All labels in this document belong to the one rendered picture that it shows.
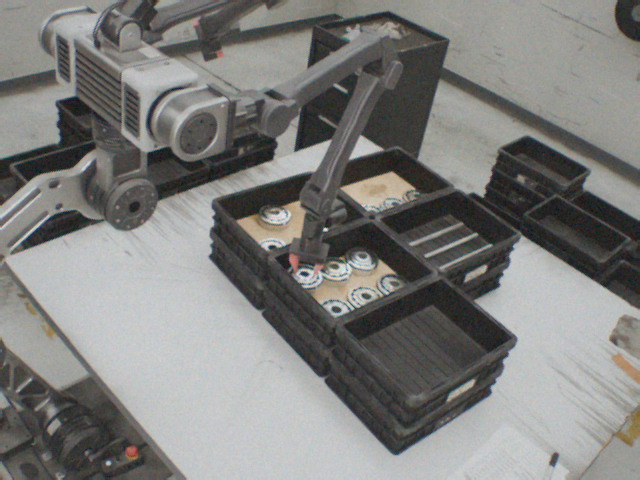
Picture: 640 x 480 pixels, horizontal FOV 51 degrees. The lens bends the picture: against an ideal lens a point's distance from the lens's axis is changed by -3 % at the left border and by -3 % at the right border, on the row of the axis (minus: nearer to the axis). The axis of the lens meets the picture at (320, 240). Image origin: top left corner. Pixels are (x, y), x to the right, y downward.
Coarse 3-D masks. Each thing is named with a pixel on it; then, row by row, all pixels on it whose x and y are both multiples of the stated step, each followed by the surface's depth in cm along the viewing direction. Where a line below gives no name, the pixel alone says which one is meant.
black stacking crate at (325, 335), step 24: (336, 240) 205; (360, 240) 213; (384, 240) 209; (288, 264) 197; (312, 264) 204; (384, 264) 212; (408, 264) 204; (288, 288) 188; (312, 312) 182; (336, 336) 181
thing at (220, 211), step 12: (276, 180) 221; (288, 180) 223; (240, 192) 213; (216, 204) 206; (348, 204) 218; (228, 216) 202; (240, 228) 198; (336, 228) 206; (252, 240) 195; (264, 252) 191
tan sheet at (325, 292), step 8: (344, 256) 212; (376, 272) 208; (384, 272) 209; (392, 272) 209; (352, 280) 203; (360, 280) 204; (368, 280) 204; (376, 280) 205; (320, 288) 198; (328, 288) 199; (336, 288) 199; (344, 288) 200; (312, 296) 195; (320, 296) 196; (328, 296) 196; (336, 296) 197; (344, 296) 197
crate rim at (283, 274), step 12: (348, 228) 207; (384, 228) 209; (396, 240) 205; (276, 252) 192; (288, 252) 193; (408, 252) 202; (276, 264) 188; (288, 276) 185; (432, 276) 194; (300, 288) 182; (408, 288) 189; (312, 300) 179; (324, 312) 176; (348, 312) 177; (336, 324) 175
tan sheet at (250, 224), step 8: (288, 208) 228; (296, 208) 228; (248, 216) 220; (256, 216) 221; (296, 216) 225; (240, 224) 217; (248, 224) 217; (256, 224) 218; (296, 224) 221; (248, 232) 214; (256, 232) 215; (264, 232) 215; (272, 232) 216; (280, 232) 216; (288, 232) 217; (296, 232) 218; (256, 240) 211; (280, 240) 213; (288, 240) 214
